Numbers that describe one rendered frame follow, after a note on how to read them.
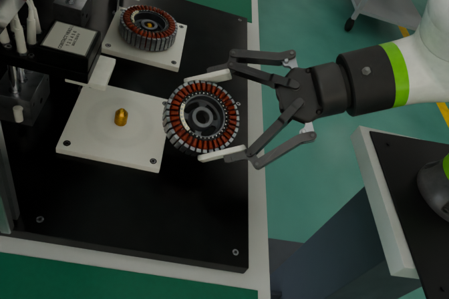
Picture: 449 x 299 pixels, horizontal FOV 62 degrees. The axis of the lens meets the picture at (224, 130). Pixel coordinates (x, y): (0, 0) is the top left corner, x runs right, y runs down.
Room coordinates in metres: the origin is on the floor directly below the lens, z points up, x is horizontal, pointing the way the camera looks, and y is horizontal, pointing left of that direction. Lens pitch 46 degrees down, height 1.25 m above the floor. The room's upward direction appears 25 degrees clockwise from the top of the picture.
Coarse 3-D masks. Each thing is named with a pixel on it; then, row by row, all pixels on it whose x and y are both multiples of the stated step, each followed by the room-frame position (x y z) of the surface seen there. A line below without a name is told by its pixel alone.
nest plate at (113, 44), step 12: (120, 12) 0.64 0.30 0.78; (180, 24) 0.69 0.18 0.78; (108, 36) 0.55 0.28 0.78; (120, 36) 0.57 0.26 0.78; (180, 36) 0.65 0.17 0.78; (108, 48) 0.52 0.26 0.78; (120, 48) 0.54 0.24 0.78; (132, 48) 0.55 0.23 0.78; (144, 48) 0.57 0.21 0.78; (168, 48) 0.60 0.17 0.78; (180, 48) 0.62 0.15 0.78; (132, 60) 0.53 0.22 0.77; (144, 60) 0.54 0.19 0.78; (156, 60) 0.55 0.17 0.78; (168, 60) 0.56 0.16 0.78
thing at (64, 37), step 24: (24, 24) 0.37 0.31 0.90; (72, 24) 0.38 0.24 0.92; (0, 48) 0.31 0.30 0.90; (48, 48) 0.32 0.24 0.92; (72, 48) 0.34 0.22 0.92; (96, 48) 0.37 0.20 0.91; (24, 72) 0.34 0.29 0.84; (48, 72) 0.32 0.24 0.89; (72, 72) 0.32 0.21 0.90; (96, 72) 0.36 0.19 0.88
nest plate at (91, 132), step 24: (96, 96) 0.40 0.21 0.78; (120, 96) 0.43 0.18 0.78; (144, 96) 0.45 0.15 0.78; (72, 120) 0.34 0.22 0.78; (96, 120) 0.36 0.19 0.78; (144, 120) 0.40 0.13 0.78; (72, 144) 0.30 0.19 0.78; (96, 144) 0.32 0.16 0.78; (120, 144) 0.34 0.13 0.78; (144, 144) 0.35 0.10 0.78; (144, 168) 0.32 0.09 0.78
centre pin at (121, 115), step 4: (120, 108) 0.38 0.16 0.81; (116, 112) 0.37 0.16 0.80; (120, 112) 0.37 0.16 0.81; (124, 112) 0.37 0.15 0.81; (116, 116) 0.37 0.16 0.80; (120, 116) 0.37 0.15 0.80; (124, 116) 0.37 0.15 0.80; (116, 120) 0.37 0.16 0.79; (120, 120) 0.37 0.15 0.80; (124, 120) 0.37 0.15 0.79; (116, 124) 0.37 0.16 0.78; (120, 124) 0.37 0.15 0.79; (124, 124) 0.37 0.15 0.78
